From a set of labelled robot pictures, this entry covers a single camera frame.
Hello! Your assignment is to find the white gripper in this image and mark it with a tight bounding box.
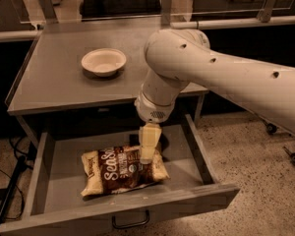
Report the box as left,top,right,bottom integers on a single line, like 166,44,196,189
135,92,174,164

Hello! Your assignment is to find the brown chip bag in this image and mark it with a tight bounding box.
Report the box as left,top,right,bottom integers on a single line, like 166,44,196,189
81,144,170,197

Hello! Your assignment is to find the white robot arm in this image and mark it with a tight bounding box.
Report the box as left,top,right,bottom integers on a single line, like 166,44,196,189
135,29,295,136

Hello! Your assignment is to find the grey counter cabinet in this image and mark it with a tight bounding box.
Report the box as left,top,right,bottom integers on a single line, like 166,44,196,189
5,17,212,149

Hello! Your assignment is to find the grey open drawer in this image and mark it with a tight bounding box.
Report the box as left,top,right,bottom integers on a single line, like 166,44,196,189
0,115,239,236

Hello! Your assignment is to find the white paper bowl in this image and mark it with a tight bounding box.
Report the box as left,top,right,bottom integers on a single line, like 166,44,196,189
81,48,127,78

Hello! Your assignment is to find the dark seated person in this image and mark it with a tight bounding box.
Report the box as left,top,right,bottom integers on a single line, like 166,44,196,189
80,0,161,19

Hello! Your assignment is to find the black pole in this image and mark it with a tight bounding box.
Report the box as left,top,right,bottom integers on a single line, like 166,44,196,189
0,156,26,224

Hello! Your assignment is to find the black drawer handle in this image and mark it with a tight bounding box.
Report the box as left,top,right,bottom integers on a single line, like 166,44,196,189
111,209,150,230

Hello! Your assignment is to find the black floor cable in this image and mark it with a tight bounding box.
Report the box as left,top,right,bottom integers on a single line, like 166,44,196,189
0,137,30,222

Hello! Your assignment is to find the white horizontal rail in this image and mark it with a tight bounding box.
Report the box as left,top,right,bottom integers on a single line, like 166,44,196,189
0,16,295,42

